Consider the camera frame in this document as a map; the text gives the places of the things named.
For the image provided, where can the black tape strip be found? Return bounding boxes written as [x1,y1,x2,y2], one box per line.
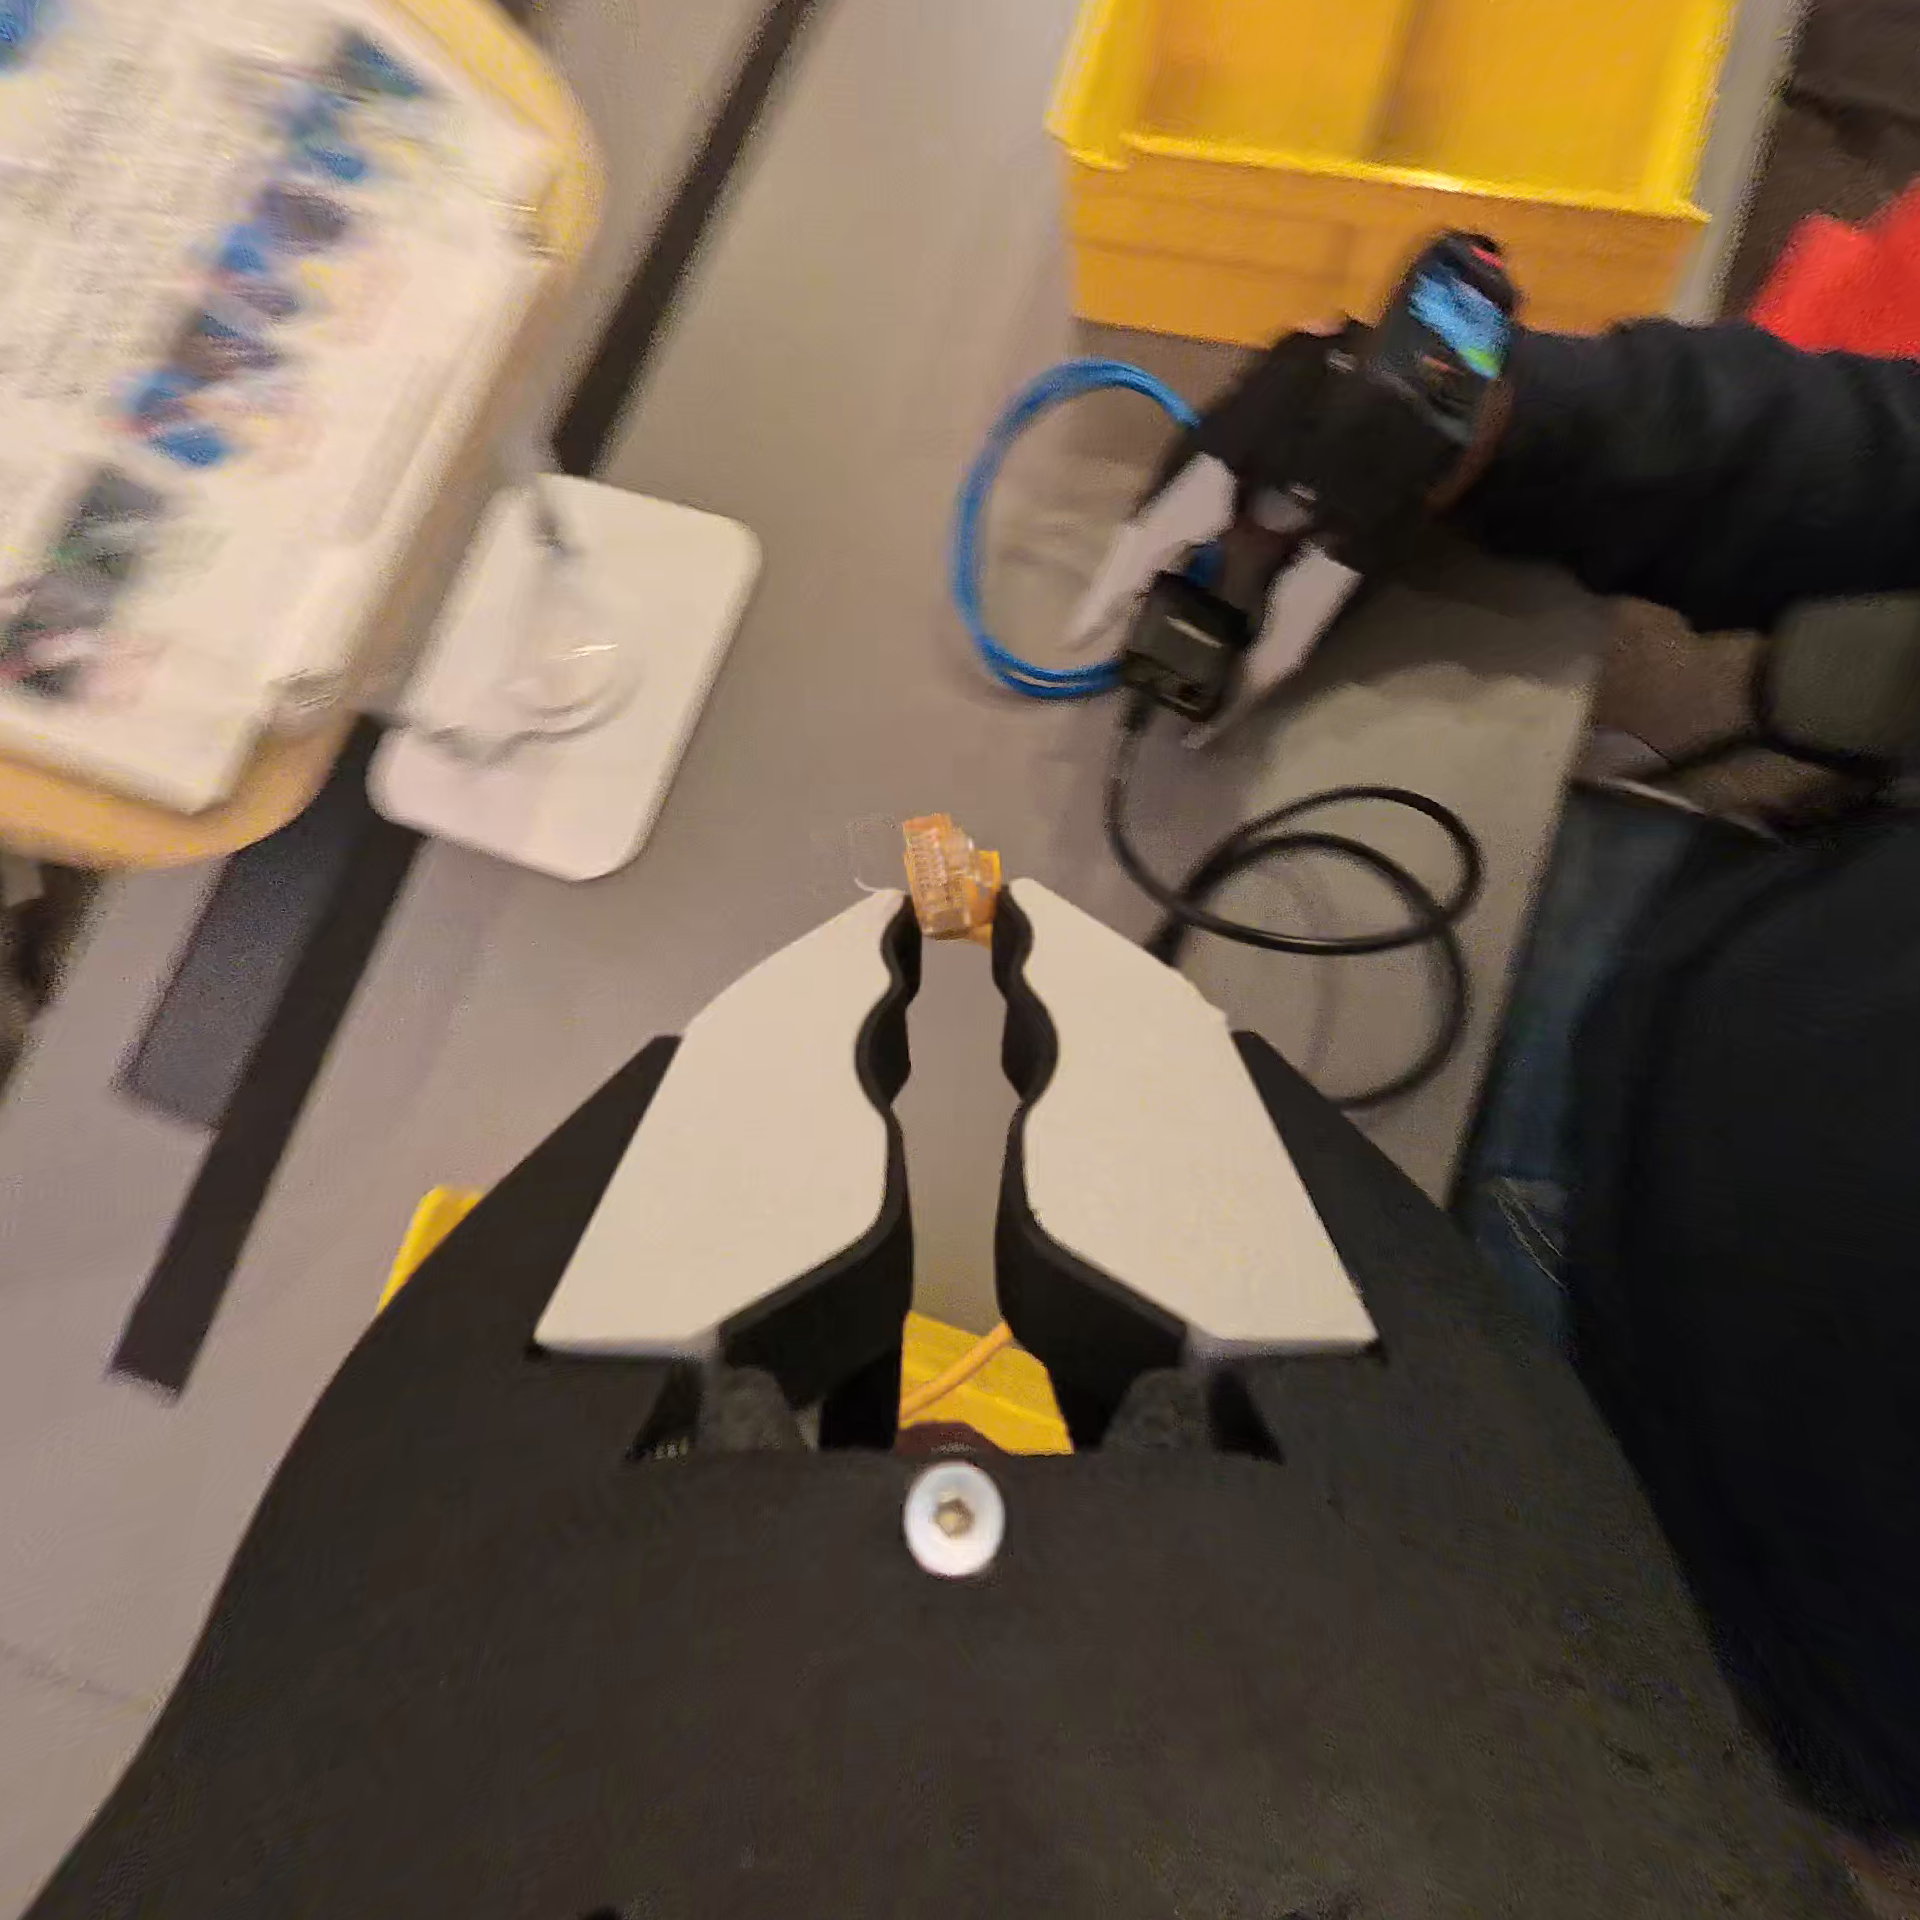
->
[107,0,825,1395]

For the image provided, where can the yellow ethernet cable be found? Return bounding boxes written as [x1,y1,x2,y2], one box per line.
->
[895,813,1039,1427]

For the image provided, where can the person's dark top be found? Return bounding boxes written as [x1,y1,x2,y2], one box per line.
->
[1560,832,1920,1853]

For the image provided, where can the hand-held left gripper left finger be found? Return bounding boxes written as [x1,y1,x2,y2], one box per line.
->
[535,887,921,1452]

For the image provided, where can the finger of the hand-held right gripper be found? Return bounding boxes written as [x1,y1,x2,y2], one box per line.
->
[1204,540,1376,748]
[1073,452,1250,657]

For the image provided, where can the person's right forearm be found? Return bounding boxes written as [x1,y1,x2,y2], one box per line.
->
[1447,319,1920,635]

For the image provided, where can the white stand base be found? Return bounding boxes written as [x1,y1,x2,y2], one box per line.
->
[368,479,761,883]

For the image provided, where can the person's leg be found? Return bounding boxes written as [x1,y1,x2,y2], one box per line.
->
[1458,786,1697,1337]

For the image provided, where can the black ethernet cable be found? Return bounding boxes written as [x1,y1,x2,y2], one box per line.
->
[1105,698,1489,1115]

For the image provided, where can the yellow plastic bin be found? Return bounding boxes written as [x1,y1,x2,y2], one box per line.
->
[375,1185,1076,1456]
[1044,0,1744,351]

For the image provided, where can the red cloth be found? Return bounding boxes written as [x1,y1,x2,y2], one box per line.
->
[1747,209,1920,365]

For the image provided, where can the printed paper sheet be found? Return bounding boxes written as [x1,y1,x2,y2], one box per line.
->
[0,0,578,817]

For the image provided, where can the blue ethernet cable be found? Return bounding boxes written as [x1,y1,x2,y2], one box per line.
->
[951,356,1204,703]

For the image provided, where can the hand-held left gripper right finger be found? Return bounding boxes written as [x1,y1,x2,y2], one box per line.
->
[993,880,1383,1452]

